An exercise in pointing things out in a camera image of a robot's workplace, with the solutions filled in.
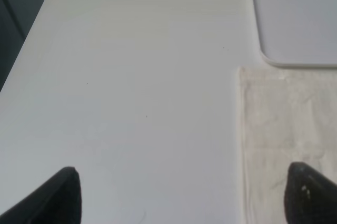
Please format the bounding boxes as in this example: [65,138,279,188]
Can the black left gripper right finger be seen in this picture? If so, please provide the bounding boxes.
[284,162,336,223]

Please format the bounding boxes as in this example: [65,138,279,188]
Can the white towel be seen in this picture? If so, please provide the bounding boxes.
[236,67,336,223]

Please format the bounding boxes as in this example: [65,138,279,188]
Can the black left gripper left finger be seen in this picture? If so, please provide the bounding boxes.
[1,167,82,223]

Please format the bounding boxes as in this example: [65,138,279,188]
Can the white plastic tray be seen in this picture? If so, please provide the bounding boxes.
[252,0,336,68]

